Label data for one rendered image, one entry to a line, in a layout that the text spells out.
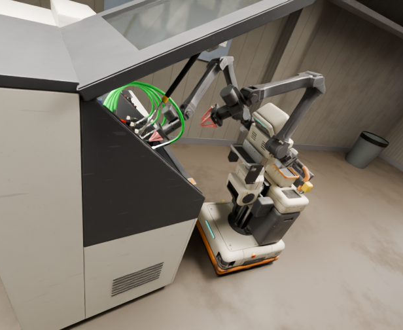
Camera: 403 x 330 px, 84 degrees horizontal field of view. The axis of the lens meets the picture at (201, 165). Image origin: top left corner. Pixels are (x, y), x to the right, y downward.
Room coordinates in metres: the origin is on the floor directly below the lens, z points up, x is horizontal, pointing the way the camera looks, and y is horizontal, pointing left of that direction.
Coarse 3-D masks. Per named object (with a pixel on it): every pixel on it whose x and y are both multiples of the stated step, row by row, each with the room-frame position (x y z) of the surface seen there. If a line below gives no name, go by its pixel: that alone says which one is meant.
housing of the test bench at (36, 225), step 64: (0, 0) 1.35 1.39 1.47; (0, 64) 0.48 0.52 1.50; (64, 64) 0.62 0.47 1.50; (0, 128) 0.42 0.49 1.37; (64, 128) 0.51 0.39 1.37; (0, 192) 0.40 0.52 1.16; (64, 192) 0.50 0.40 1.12; (0, 256) 0.37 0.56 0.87; (64, 256) 0.49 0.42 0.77; (64, 320) 0.47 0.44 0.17
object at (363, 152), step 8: (360, 136) 4.77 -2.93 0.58; (368, 136) 5.03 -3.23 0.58; (376, 136) 4.99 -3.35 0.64; (360, 144) 4.66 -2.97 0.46; (368, 144) 4.57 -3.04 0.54; (376, 144) 4.51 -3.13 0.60; (384, 144) 4.52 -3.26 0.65; (352, 152) 4.73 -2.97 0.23; (360, 152) 4.60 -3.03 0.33; (368, 152) 4.54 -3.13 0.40; (376, 152) 4.53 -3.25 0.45; (352, 160) 4.63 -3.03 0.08; (360, 160) 4.56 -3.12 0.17; (368, 160) 4.55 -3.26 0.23; (360, 168) 4.57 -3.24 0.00
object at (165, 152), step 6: (156, 144) 1.34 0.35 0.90; (156, 150) 1.33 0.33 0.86; (162, 150) 1.27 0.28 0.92; (168, 150) 1.24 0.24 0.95; (162, 156) 1.25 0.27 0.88; (168, 156) 1.19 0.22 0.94; (174, 156) 1.19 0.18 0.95; (174, 162) 1.13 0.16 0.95; (180, 168) 1.09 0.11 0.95; (186, 174) 1.06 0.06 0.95
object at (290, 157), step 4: (288, 152) 1.19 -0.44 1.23; (284, 156) 1.18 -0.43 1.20; (288, 156) 1.18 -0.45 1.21; (292, 156) 1.21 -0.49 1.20; (296, 156) 1.20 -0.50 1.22; (280, 160) 1.20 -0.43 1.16; (284, 160) 1.19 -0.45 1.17; (288, 160) 1.19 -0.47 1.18; (292, 160) 1.18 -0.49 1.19; (284, 164) 1.18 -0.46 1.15; (288, 164) 1.17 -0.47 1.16
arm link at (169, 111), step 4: (168, 104) 1.09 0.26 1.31; (164, 108) 1.07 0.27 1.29; (168, 108) 1.06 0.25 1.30; (172, 108) 1.07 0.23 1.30; (164, 112) 1.04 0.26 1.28; (168, 112) 1.04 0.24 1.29; (172, 112) 1.06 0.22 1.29; (176, 112) 1.09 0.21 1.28; (188, 112) 1.12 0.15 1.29; (168, 116) 1.04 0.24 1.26; (172, 116) 1.05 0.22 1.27; (176, 116) 1.07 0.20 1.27; (184, 116) 1.10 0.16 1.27; (188, 116) 1.11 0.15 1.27
